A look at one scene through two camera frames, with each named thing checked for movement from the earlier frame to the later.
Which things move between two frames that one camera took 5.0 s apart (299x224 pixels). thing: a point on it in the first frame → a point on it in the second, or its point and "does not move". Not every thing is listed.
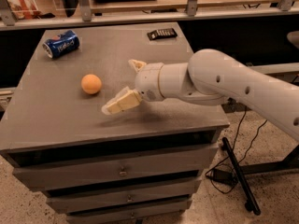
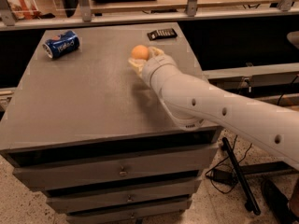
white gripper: (149, 80) → (156, 67)
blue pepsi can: (62, 44) does not move
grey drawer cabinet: (142, 164) does not move
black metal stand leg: (250, 203) does not move
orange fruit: (91, 83) → (139, 51)
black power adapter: (222, 175) does not move
